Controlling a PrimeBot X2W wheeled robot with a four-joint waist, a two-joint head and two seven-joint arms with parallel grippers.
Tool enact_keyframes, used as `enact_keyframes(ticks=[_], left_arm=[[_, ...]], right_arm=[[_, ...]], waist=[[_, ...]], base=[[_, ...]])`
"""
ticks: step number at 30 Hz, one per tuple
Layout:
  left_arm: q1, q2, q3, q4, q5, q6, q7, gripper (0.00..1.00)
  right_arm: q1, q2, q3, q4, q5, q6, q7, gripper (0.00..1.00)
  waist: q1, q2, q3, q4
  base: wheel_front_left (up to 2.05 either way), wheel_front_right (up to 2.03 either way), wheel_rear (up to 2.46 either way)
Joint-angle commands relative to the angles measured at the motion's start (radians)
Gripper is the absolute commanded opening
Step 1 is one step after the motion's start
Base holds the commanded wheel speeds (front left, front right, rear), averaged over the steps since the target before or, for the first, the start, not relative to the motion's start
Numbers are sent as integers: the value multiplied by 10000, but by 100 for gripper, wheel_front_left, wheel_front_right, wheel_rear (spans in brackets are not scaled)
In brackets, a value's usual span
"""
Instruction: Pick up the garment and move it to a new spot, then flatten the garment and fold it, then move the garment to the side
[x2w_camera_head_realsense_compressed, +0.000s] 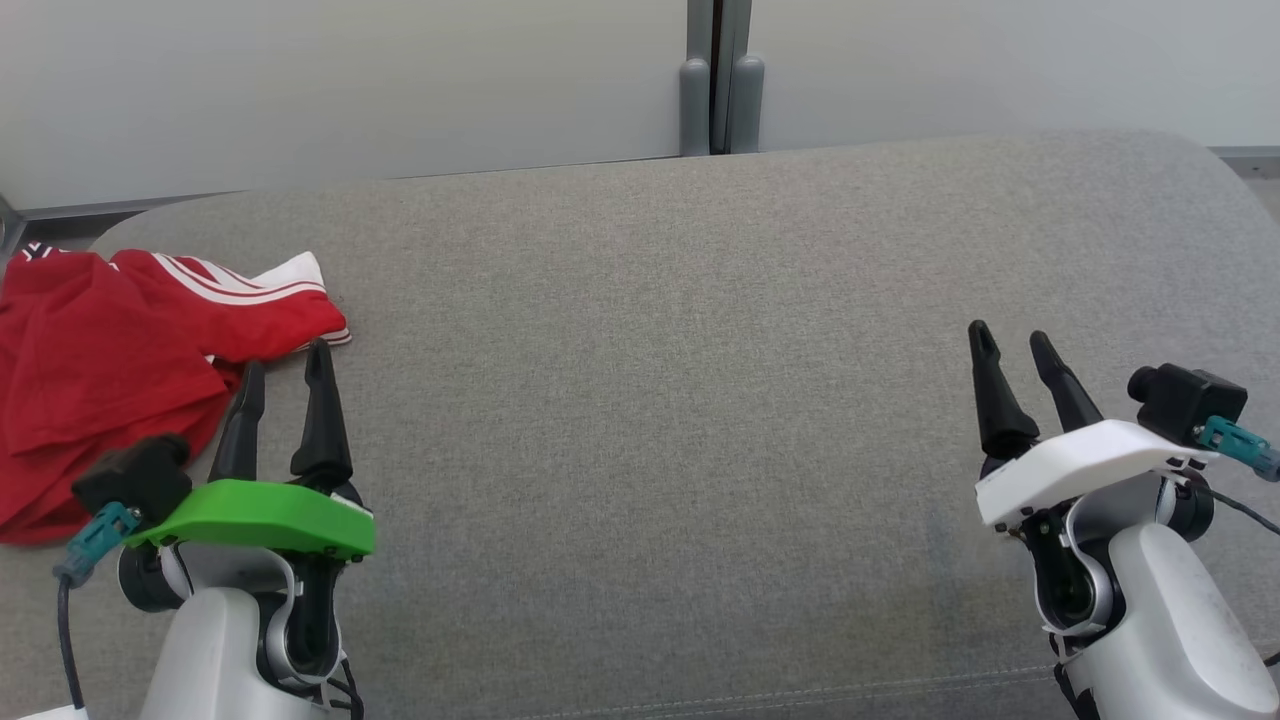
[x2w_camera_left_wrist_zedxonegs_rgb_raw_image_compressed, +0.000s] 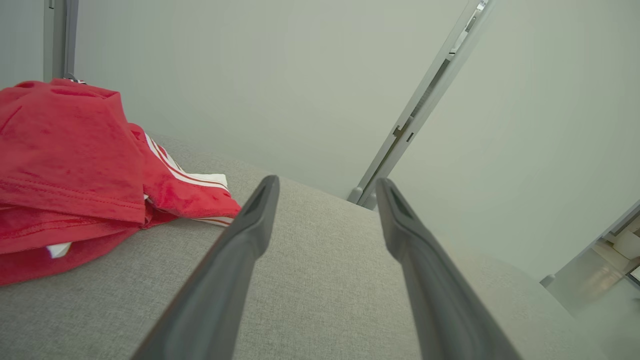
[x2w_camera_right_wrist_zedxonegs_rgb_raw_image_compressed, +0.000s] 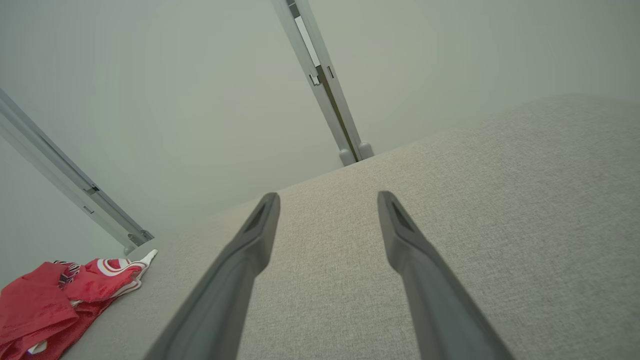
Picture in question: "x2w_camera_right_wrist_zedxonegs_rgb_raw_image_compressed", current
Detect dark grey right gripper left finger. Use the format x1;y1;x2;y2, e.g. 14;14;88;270
144;192;281;360

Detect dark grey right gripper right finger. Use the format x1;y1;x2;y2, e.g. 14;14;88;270
377;190;516;360

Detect red jersey with white sleeves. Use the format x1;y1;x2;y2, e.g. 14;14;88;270
52;249;159;307

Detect red shorts with white stripes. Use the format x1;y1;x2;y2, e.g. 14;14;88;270
0;261;117;360

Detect grey partition support frame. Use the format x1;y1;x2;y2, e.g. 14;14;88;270
0;89;155;256

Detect grey partition post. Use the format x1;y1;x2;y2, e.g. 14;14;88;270
270;0;357;167
287;0;375;161

